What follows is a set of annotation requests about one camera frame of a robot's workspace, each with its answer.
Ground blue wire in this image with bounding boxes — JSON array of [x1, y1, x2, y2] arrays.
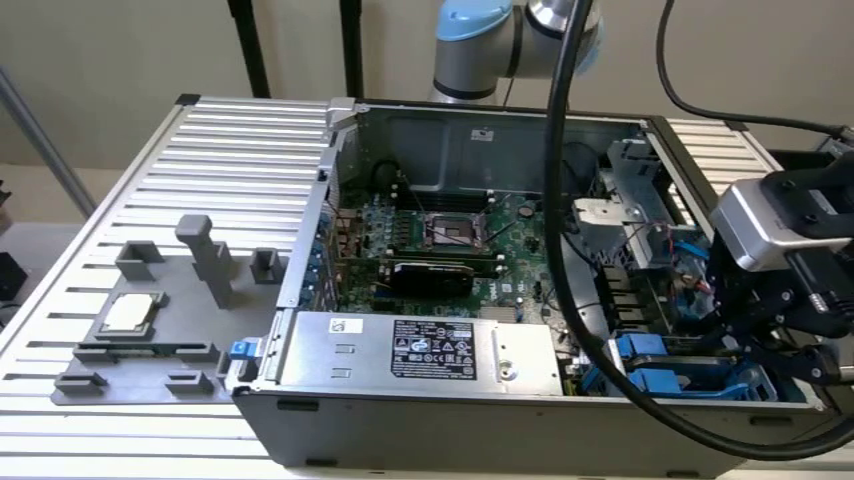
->
[[670, 238, 714, 321]]

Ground thick black cable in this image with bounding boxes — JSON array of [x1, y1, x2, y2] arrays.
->
[[655, 0, 854, 144], [545, 0, 854, 461]]

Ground metal drive cage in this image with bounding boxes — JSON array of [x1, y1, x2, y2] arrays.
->
[[573, 137, 716, 271]]

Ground silver power supply unit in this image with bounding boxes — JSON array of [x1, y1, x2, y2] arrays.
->
[[277, 310, 579, 399]]

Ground silver CPU chip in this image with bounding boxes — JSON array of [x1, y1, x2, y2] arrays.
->
[[99, 292, 166, 334]]

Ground black stand pole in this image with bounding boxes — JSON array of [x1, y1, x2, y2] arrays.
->
[[338, 0, 367, 100], [226, 0, 273, 99]]

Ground short black looped wire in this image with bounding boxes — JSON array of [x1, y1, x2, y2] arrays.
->
[[370, 159, 403, 190]]

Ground small black box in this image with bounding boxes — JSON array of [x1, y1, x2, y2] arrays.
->
[[0, 252, 30, 301]]

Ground grey-blue disk bay cage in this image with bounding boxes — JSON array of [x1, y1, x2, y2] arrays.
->
[[579, 327, 782, 401]]

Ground black flat panel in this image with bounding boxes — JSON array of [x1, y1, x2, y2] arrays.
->
[[766, 148, 840, 175]]

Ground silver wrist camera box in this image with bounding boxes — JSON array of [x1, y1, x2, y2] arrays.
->
[[709, 169, 844, 274]]

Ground hard disk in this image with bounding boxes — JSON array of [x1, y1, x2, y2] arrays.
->
[[613, 332, 746, 374]]

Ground blue disk caddy handle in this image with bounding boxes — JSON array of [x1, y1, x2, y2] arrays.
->
[[630, 368, 696, 399]]

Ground grey plastic parts rack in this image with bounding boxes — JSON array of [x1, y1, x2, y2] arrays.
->
[[50, 214, 295, 407]]

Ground black graphics card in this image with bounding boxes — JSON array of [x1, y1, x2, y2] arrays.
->
[[386, 259, 477, 306]]

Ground grey metal post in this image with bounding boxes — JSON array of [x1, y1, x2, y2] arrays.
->
[[0, 64, 95, 219]]

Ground open black PC case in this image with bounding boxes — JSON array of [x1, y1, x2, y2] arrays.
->
[[226, 97, 850, 480]]

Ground aluminium frame rail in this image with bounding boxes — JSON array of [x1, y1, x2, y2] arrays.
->
[[814, 123, 854, 157]]

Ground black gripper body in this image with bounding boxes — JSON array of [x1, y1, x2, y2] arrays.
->
[[786, 249, 854, 347]]

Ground CPU socket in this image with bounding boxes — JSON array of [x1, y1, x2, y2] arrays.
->
[[414, 212, 489, 249]]

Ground green motherboard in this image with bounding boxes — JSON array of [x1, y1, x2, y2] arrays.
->
[[330, 192, 582, 326]]

